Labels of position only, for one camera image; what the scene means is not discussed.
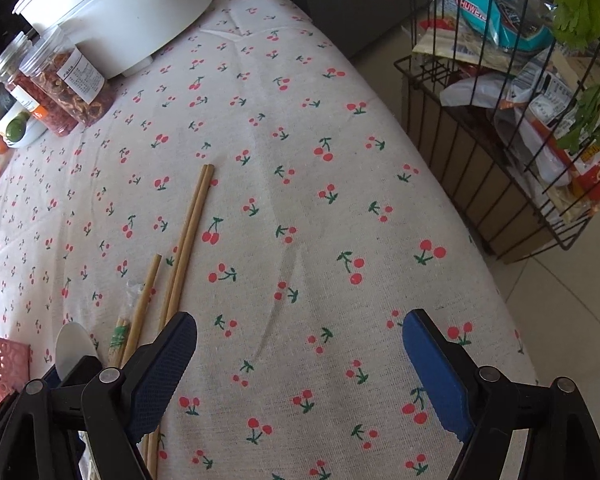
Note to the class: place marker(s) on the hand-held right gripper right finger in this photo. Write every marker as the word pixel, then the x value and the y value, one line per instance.
pixel 432 375

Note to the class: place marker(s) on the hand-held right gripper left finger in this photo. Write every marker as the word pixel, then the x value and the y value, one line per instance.
pixel 160 375

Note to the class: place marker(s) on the chopstick pair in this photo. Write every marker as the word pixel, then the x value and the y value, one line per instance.
pixel 117 342

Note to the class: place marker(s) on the plain wooden chopstick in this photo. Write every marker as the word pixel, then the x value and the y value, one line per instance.
pixel 142 300
pixel 184 230

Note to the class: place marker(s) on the pair of wooden chopsticks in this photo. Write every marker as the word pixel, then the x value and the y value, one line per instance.
pixel 194 230

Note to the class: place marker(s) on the pink plastic utensil basket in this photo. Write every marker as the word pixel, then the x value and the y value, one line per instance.
pixel 0 350

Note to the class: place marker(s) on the cherry print tablecloth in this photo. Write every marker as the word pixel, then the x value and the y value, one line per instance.
pixel 305 185

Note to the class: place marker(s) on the orange snack packet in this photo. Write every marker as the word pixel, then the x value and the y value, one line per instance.
pixel 587 180

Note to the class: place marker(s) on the white flower print bowl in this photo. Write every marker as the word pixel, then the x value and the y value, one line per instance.
pixel 30 135

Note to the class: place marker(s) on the jar of red dried fruit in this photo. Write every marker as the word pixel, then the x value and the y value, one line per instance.
pixel 55 117

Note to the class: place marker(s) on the small green fruit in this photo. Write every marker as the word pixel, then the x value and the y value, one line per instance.
pixel 16 129

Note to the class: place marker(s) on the white plastic bag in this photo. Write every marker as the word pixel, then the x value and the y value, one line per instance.
pixel 470 91

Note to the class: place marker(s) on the jar of dried fruit slices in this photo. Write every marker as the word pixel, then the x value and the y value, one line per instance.
pixel 80 90

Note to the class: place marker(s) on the white printed packet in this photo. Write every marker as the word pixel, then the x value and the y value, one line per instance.
pixel 545 95

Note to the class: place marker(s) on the dark green pumpkin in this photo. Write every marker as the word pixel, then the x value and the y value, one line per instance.
pixel 4 100

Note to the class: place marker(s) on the teal snack packet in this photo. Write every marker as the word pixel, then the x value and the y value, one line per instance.
pixel 500 25

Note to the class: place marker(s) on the white electric cooking pot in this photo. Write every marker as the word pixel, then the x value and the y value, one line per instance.
pixel 105 20

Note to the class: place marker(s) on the green leafy herbs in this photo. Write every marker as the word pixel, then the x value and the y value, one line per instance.
pixel 587 15

